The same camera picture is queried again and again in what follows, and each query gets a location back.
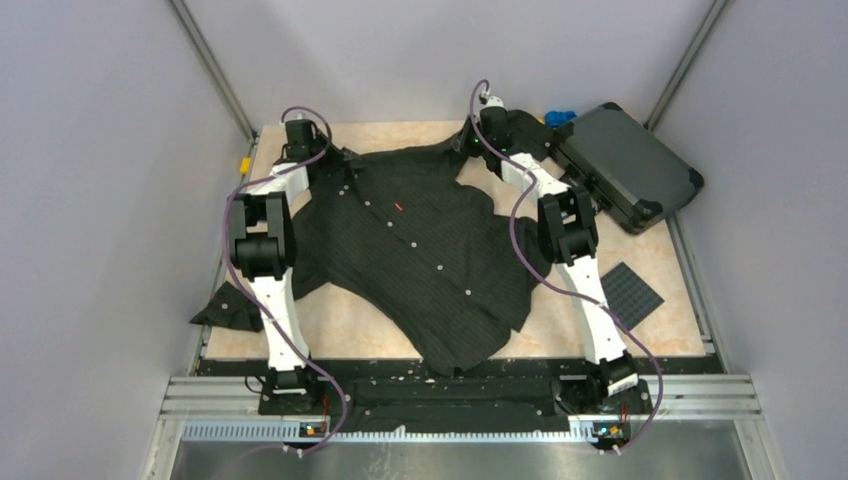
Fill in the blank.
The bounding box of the dark grey studded baseplate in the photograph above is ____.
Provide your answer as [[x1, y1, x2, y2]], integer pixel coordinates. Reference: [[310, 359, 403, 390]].
[[601, 262, 665, 330]]

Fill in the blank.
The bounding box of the black pinstriped shirt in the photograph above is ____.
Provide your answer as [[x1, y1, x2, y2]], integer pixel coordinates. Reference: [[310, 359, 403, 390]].
[[189, 108, 558, 378]]

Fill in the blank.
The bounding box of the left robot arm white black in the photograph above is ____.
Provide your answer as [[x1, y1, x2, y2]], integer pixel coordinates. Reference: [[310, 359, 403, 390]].
[[226, 116, 327, 399]]

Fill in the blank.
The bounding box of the dark grey hard case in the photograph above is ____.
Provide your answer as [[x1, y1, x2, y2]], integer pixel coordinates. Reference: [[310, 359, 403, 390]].
[[551, 102, 705, 235]]

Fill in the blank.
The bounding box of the blue toy piece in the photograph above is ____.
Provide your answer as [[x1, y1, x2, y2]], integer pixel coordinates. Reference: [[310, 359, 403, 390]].
[[543, 110, 577, 128]]

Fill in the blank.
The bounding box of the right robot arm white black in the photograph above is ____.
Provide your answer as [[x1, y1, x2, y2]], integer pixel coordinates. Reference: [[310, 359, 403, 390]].
[[470, 91, 639, 401]]

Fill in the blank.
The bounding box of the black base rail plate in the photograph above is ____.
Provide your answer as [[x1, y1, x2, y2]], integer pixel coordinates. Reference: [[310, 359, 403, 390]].
[[198, 356, 723, 440]]

